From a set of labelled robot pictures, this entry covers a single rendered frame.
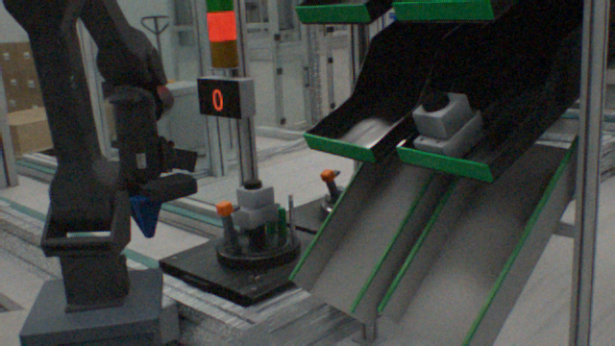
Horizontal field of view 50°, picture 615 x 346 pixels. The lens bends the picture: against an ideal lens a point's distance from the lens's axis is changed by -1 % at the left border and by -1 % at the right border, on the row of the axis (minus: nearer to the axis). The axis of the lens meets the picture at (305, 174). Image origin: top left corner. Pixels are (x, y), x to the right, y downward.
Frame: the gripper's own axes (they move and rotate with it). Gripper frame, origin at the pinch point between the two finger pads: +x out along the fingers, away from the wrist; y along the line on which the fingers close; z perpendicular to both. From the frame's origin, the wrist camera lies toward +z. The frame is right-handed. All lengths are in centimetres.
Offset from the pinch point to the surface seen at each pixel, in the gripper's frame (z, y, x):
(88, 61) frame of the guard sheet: 33, 74, -18
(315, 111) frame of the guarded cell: 120, 82, 9
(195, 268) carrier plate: 9.2, 2.9, 12.0
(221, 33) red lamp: 29.2, 16.3, -23.7
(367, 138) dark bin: 14.7, -29.3, -11.3
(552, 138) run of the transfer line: 142, 5, 15
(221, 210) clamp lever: 12.3, -1.3, 2.3
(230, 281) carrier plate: 9.5, -5.5, 12.1
